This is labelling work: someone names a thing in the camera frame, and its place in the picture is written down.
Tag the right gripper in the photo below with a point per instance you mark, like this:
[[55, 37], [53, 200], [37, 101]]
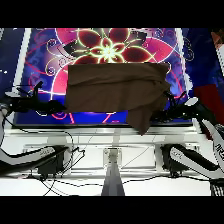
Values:
[[164, 115]]

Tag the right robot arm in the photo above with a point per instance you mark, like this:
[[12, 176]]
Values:
[[196, 163]]

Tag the silver frame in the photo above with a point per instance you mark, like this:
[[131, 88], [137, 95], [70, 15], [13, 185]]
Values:
[[113, 132]]

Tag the brown garment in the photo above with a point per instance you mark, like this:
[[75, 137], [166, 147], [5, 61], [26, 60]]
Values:
[[113, 86]]

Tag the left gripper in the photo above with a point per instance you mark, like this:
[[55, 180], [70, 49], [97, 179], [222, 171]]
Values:
[[54, 106]]

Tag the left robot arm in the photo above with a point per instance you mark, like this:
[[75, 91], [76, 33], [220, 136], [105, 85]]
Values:
[[23, 158]]

